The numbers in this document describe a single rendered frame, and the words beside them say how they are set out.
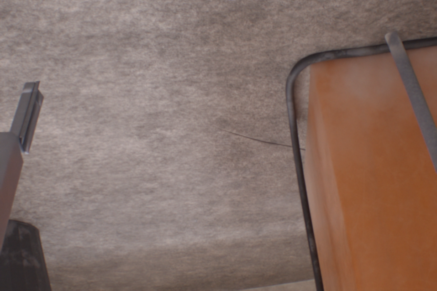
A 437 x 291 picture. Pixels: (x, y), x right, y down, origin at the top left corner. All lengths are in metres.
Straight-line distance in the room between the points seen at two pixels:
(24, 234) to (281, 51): 0.86
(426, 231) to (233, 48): 0.39
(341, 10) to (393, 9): 0.08
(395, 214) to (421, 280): 0.11
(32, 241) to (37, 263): 0.06
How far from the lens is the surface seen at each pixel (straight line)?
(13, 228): 1.71
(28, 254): 1.71
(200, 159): 1.45
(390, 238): 1.05
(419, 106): 1.03
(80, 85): 1.13
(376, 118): 1.11
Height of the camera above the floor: 0.54
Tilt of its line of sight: 24 degrees down
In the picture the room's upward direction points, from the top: 172 degrees clockwise
